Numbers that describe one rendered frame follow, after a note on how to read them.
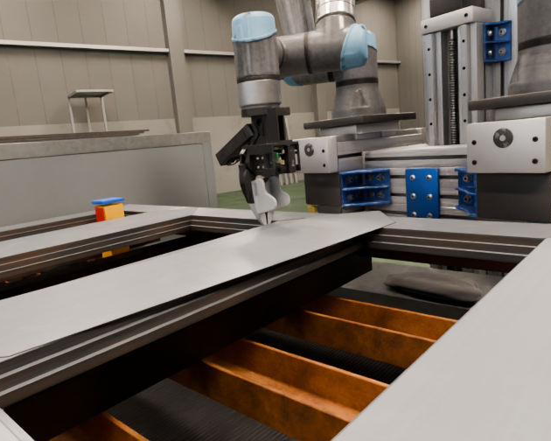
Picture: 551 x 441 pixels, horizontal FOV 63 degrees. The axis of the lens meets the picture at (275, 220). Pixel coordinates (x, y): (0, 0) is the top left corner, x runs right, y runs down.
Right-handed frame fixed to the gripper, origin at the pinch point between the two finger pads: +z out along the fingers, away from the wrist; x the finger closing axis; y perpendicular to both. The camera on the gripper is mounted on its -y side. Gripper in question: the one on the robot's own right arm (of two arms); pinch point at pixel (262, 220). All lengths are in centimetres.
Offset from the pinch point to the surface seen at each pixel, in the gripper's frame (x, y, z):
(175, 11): 512, -676, -266
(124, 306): -38.4, 17.1, 0.5
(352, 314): 0.2, 18.4, 15.1
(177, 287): -31.9, 17.0, 0.5
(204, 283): -29.7, 18.9, 0.5
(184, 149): 38, -71, -14
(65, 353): -45.8, 19.8, 1.6
